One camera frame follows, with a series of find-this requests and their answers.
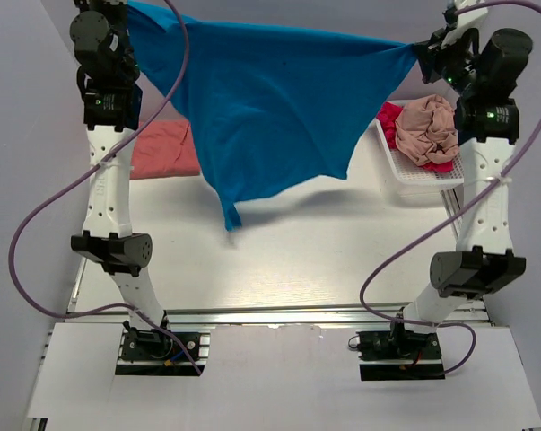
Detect aluminium table frame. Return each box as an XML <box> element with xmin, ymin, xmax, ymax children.
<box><xmin>25</xmin><ymin>179</ymin><xmax>493</xmax><ymax>431</ymax></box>

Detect folded salmon pink t-shirt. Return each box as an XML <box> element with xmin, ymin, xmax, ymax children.
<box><xmin>130</xmin><ymin>119</ymin><xmax>201</xmax><ymax>180</ymax></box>

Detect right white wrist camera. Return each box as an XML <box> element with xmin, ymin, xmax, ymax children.
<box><xmin>441</xmin><ymin>0</ymin><xmax>488</xmax><ymax>48</ymax></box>

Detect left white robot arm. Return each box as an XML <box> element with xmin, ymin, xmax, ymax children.
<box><xmin>69</xmin><ymin>1</ymin><xmax>166</xmax><ymax>330</ymax></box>

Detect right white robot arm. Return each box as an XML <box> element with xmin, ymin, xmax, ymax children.
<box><xmin>401</xmin><ymin>29</ymin><xmax>533</xmax><ymax>335</ymax></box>

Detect beige crumpled t-shirt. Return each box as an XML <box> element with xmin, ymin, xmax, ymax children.
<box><xmin>395</xmin><ymin>94</ymin><xmax>459</xmax><ymax>166</ymax></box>

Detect blue t-shirt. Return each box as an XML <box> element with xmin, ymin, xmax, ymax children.
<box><xmin>127</xmin><ymin>2</ymin><xmax>416</xmax><ymax>230</ymax></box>

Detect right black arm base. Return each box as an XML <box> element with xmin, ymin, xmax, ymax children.
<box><xmin>347</xmin><ymin>330</ymin><xmax>445</xmax><ymax>382</ymax></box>

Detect white plastic basket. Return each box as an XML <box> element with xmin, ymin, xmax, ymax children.
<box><xmin>371</xmin><ymin>119</ymin><xmax>464</xmax><ymax>192</ymax></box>

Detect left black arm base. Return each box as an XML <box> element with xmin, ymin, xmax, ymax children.
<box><xmin>115</xmin><ymin>330</ymin><xmax>210</xmax><ymax>377</ymax></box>

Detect magenta red t-shirt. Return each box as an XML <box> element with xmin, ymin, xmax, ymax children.
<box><xmin>376</xmin><ymin>101</ymin><xmax>454</xmax><ymax>173</ymax></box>

